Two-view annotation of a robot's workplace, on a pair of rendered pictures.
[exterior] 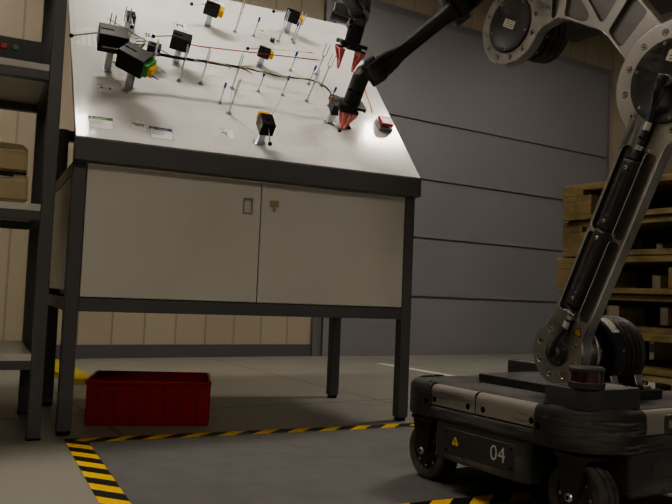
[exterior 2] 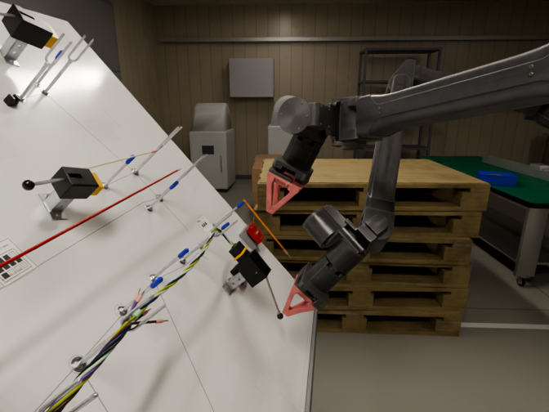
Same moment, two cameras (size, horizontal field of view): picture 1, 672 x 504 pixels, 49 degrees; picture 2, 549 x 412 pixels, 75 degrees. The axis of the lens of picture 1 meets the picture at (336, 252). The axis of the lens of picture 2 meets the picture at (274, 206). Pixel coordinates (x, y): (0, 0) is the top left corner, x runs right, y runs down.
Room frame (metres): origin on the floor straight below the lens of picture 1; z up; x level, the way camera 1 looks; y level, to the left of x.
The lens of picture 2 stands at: (2.21, 0.55, 1.44)
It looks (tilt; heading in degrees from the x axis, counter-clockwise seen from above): 16 degrees down; 305
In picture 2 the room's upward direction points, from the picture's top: straight up
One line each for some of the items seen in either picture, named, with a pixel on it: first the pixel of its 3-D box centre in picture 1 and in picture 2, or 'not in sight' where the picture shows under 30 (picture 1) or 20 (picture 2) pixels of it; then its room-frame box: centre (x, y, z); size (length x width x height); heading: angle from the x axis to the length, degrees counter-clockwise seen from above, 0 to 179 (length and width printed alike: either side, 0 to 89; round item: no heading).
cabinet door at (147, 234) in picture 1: (175, 236); not in sight; (2.31, 0.50, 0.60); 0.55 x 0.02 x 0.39; 116
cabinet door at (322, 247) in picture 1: (334, 247); not in sight; (2.55, 0.01, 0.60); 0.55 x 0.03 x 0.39; 116
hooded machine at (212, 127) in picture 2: not in sight; (212, 146); (6.47, -3.79, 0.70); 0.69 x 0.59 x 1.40; 120
